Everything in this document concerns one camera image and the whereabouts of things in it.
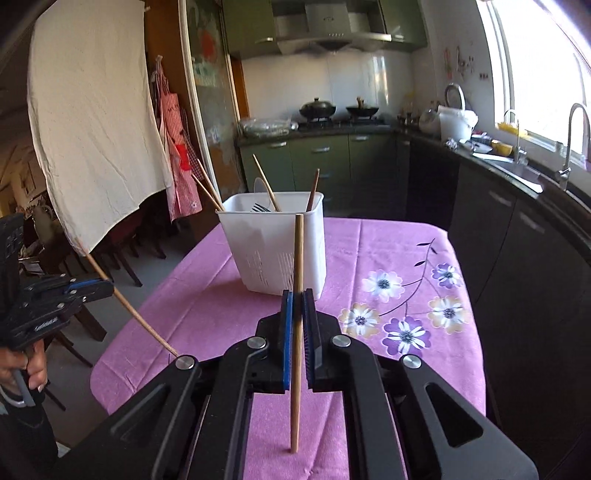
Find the black wok with knob lid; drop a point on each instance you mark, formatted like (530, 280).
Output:
(362, 110)

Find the white spoon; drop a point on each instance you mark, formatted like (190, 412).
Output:
(259, 185)

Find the black wok with dome lid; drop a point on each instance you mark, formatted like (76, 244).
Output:
(317, 110)

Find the white plate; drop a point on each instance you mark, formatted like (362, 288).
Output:
(479, 146)

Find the yellow sill tray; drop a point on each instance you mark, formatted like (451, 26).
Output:
(507, 126)

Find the glass sliding door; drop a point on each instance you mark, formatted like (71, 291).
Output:
(212, 92)

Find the small steel faucet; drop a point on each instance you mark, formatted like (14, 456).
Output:
(519, 143)

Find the person's left hand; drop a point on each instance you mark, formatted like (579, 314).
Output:
(32, 369)

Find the tall steel faucet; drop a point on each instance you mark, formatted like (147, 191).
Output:
(564, 157)

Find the black gas stove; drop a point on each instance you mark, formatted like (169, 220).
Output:
(341, 123)

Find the clear plastic bags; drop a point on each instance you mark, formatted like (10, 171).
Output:
(265, 127)

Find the white plastic bucket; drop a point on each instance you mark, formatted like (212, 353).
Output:
(457, 124)

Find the dark wooden dining chairs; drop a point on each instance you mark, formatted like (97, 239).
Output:
(120, 249)

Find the steel kitchen sink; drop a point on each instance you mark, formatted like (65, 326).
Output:
(512, 168)

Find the green base cabinets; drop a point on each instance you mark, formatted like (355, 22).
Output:
(323, 161)

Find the wooden chopstick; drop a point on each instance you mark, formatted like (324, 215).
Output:
(314, 189)
(210, 184)
(267, 182)
(138, 318)
(205, 194)
(298, 258)

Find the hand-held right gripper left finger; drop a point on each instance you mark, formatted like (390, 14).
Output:
(287, 341)

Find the white hanging cloth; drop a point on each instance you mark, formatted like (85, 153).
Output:
(92, 115)

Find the round metal strainer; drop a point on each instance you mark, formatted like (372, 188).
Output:
(447, 94)

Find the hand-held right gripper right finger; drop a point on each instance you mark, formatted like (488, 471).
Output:
(308, 341)

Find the steel range hood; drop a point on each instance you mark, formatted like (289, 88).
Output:
(330, 27)

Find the green wall cabinets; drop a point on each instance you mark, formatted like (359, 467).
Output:
(401, 23)

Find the red checked apron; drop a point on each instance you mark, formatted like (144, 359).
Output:
(182, 184)

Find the metal fork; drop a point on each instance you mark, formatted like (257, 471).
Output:
(261, 207)

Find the purple floral tablecloth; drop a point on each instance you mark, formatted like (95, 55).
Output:
(378, 240)

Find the kitchen window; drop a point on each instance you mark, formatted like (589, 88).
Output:
(545, 60)

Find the white plastic utensil holder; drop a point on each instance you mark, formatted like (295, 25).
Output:
(268, 249)

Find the wall hooks and decorations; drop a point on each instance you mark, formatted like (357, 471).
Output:
(461, 62)

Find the condiment bottles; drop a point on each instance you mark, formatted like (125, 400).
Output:
(408, 115)

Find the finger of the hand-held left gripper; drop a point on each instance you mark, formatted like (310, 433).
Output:
(51, 318)
(85, 282)

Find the person's left forearm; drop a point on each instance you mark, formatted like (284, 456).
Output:
(23, 438)

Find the dark base cabinets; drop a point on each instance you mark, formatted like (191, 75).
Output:
(531, 277)

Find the yellow bowl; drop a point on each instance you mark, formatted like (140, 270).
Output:
(502, 148)

